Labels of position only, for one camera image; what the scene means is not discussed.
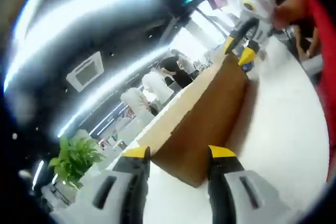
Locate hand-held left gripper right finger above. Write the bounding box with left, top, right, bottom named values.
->
left=207, top=144, right=314, bottom=224

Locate brown cardboard shoe box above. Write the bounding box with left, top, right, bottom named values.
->
left=122, top=53, right=250, bottom=188

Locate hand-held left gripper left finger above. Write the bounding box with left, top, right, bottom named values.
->
left=49, top=145, right=152, bottom=224

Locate long ceiling light strip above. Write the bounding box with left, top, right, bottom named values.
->
left=4, top=0, right=158, bottom=91

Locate person's right hand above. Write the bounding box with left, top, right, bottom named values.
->
left=272, top=5, right=289, bottom=30

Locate ceiling air conditioner vent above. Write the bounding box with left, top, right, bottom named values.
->
left=65, top=51, right=106, bottom=93

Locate green potted plant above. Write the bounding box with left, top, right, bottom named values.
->
left=48, top=136, right=106, bottom=191

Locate pink white hanging monitor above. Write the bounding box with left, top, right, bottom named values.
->
left=211, top=0, right=228, bottom=10

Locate person in red shirt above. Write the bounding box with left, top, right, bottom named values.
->
left=286, top=0, right=336, bottom=183

